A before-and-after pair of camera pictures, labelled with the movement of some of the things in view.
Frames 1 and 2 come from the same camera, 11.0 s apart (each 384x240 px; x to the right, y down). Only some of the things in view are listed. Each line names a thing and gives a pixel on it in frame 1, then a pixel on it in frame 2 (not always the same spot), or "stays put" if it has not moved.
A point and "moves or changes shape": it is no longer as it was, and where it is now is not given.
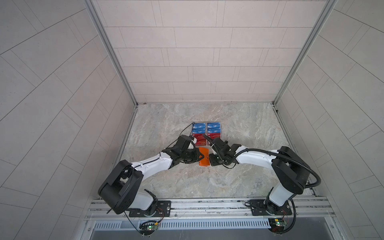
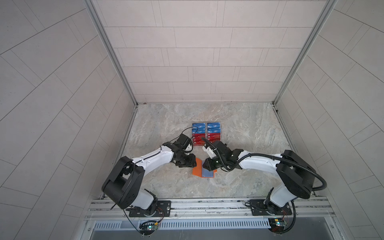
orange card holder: [205, 161] moves or changes shape
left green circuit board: [147, 228] stays put
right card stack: [214, 129] stays put
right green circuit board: [277, 225] stays put
